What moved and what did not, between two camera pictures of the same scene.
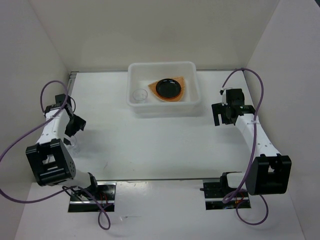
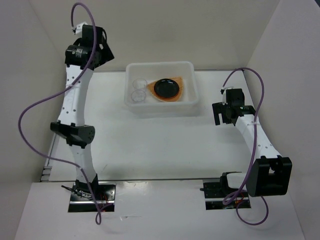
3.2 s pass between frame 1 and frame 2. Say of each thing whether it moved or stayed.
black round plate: stayed
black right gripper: stayed
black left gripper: moved
